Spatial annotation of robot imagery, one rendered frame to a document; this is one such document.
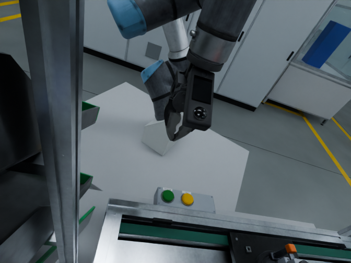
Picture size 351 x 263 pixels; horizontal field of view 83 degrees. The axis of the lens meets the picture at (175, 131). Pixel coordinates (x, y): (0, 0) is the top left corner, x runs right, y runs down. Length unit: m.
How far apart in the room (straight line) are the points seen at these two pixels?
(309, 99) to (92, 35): 4.03
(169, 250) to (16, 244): 0.50
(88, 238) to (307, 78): 4.20
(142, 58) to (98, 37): 0.72
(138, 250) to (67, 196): 0.47
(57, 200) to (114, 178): 0.61
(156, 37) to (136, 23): 2.90
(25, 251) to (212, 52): 0.35
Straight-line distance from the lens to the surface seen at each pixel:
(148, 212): 0.67
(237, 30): 0.37
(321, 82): 4.58
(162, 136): 0.89
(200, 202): 0.75
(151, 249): 0.68
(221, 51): 0.36
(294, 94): 4.50
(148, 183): 0.84
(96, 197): 0.78
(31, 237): 0.27
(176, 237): 0.67
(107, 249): 0.62
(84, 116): 0.25
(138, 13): 0.40
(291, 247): 0.70
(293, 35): 3.48
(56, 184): 0.20
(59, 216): 0.25
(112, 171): 0.85
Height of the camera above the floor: 1.54
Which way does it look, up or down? 38 degrees down
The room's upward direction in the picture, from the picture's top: 23 degrees clockwise
